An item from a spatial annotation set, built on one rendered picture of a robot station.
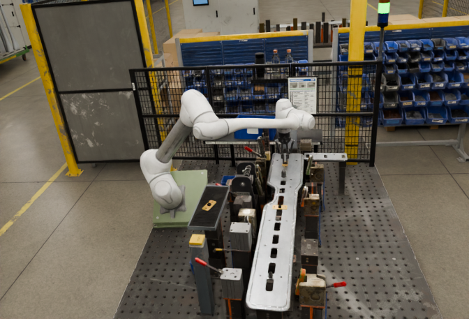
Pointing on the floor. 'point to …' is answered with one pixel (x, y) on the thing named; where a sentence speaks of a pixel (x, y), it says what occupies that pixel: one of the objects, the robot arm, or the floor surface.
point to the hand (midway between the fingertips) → (285, 158)
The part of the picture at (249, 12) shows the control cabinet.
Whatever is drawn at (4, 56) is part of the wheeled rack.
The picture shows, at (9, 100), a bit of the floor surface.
